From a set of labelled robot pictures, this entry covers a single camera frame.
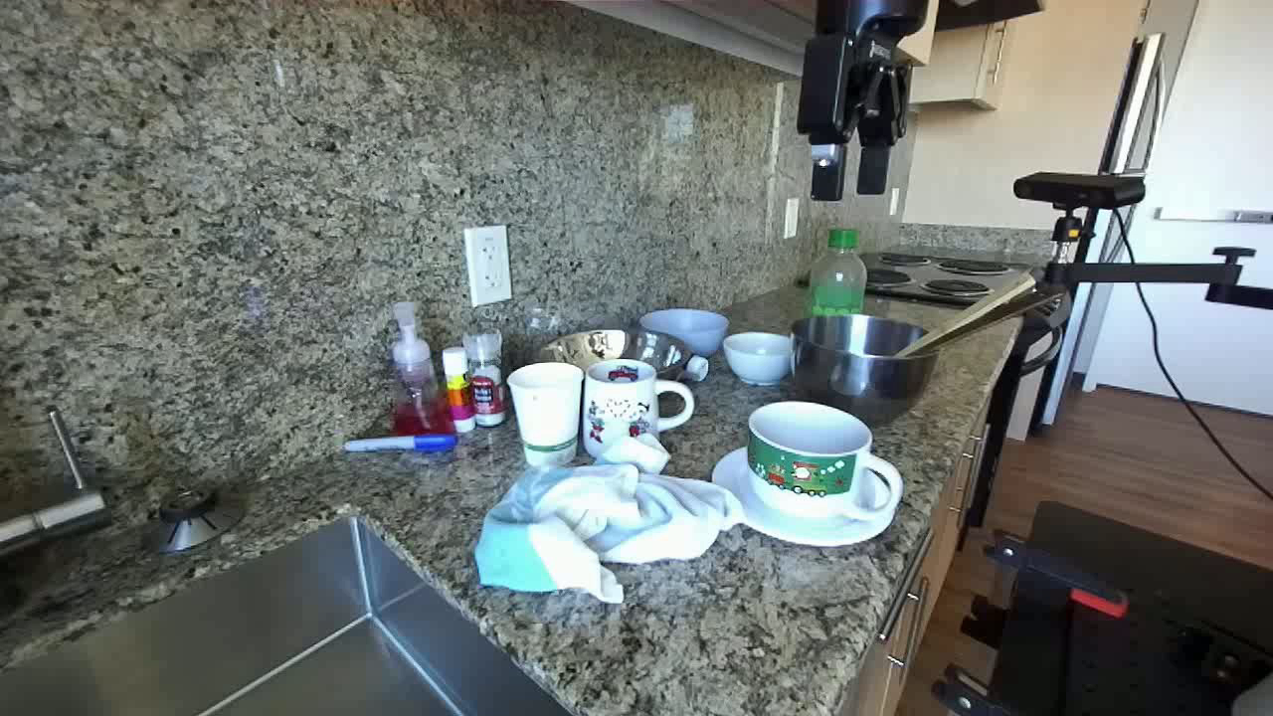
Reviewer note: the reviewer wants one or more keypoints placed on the small red yellow bottle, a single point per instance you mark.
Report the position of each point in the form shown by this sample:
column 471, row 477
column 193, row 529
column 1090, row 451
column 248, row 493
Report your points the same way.
column 454, row 390

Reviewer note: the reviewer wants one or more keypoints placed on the steel kitchen sink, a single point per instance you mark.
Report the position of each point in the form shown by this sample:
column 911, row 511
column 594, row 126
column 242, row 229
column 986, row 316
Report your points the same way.
column 266, row 638

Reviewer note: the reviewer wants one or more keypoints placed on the green christmas mug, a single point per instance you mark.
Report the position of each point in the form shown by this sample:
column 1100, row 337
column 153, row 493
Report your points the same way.
column 803, row 469

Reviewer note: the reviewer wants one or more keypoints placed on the wooden lower cabinet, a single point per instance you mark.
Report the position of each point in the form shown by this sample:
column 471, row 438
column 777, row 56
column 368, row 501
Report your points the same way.
column 915, row 651

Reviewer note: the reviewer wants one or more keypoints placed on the steel kitchen faucet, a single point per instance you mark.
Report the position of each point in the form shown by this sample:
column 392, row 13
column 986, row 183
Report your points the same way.
column 53, row 513

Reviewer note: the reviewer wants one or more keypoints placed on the white saucer plate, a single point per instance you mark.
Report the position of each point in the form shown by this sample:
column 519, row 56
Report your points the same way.
column 796, row 533

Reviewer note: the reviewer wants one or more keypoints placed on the wooden upper cabinet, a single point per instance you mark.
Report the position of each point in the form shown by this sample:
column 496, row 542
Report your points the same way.
column 962, row 60

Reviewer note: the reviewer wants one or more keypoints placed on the white refrigerator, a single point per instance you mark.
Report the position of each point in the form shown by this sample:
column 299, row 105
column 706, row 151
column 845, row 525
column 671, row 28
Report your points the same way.
column 1216, row 133

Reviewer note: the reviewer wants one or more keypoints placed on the dark mobile cart base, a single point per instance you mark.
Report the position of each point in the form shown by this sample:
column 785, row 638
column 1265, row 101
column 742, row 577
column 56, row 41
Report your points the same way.
column 1138, row 621

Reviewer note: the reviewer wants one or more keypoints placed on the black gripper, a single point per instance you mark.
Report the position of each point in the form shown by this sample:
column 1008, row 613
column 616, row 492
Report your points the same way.
column 857, row 85

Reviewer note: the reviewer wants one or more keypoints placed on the black stereo camera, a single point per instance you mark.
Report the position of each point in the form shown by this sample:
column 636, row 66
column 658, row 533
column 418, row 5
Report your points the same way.
column 1077, row 190

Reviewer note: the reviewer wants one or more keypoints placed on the white printed mug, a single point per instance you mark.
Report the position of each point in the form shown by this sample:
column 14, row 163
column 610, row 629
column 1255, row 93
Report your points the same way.
column 622, row 412

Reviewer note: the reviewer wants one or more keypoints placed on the green cap plastic bottle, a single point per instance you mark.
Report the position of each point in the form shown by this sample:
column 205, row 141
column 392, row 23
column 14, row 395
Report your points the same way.
column 836, row 283

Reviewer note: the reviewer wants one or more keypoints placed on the shallow steel bowl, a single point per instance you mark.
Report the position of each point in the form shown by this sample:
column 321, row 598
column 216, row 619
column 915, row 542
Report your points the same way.
column 597, row 346

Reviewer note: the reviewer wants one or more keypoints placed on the blue marker pen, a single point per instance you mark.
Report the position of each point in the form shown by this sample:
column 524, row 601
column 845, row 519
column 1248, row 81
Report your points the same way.
column 399, row 442

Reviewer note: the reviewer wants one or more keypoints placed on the small white wall outlet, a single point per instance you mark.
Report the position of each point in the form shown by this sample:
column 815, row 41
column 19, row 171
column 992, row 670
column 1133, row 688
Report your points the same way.
column 789, row 218

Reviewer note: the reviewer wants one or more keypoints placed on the white teal towel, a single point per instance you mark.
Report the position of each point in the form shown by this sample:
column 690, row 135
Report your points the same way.
column 597, row 523

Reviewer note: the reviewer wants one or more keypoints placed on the black stove top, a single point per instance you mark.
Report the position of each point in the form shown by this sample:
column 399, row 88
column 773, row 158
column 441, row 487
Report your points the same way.
column 947, row 281

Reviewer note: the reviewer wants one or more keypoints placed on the small white bowl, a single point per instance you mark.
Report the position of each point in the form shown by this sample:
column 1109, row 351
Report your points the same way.
column 758, row 361

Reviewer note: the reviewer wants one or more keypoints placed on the black camera stand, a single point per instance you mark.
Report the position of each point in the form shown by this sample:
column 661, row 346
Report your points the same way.
column 1138, row 272

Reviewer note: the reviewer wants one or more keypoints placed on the clear soap pump bottle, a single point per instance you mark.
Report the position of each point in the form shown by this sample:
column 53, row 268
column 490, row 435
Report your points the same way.
column 414, row 390

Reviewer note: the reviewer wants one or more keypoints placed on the wooden cabinet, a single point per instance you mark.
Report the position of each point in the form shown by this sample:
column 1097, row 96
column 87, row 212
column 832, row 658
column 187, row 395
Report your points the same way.
column 915, row 651
column 962, row 60

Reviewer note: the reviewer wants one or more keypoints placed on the white plain mug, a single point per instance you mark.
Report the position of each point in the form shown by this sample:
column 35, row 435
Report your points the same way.
column 545, row 414

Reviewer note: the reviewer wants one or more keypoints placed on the large deep steel bowl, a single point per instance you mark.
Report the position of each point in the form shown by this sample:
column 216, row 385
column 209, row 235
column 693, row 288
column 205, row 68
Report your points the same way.
column 857, row 379

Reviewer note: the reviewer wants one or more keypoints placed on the small clear jar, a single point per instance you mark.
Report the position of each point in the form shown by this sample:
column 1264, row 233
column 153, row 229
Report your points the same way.
column 488, row 385

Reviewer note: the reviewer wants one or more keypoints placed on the long wooden spoon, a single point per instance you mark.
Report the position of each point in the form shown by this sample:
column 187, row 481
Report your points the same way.
column 967, row 318

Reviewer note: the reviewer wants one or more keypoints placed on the light blue bowl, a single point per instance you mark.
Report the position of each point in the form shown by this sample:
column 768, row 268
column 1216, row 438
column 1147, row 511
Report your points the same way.
column 683, row 328

